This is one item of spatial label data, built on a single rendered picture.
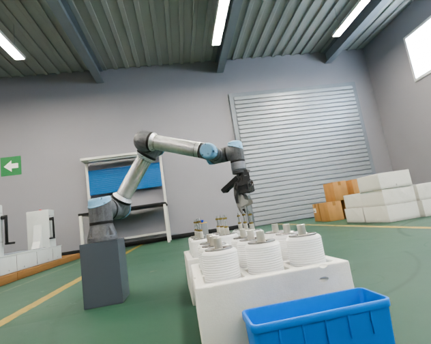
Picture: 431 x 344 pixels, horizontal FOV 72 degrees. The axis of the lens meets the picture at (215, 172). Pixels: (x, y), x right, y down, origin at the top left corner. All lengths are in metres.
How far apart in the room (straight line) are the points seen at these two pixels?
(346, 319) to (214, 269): 0.30
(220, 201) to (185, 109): 2.25
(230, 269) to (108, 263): 0.91
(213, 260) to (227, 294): 0.09
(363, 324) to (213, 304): 0.32
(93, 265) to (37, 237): 3.34
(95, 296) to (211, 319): 0.94
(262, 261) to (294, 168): 6.20
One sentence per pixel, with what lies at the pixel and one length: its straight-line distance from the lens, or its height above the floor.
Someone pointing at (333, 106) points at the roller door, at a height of 2.50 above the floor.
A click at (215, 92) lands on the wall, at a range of 7.16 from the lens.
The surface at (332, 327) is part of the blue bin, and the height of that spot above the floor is 0.09.
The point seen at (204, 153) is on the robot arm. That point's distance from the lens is 1.36.
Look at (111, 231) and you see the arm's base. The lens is 1.62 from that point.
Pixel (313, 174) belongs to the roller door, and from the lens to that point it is 7.09.
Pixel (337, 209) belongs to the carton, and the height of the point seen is 0.16.
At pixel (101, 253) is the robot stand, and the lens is 1.58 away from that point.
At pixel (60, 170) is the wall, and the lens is 7.04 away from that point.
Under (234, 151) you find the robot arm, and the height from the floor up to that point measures 0.64.
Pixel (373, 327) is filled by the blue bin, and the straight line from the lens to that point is 0.74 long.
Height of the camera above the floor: 0.34
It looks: 9 degrees up
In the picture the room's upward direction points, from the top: 9 degrees counter-clockwise
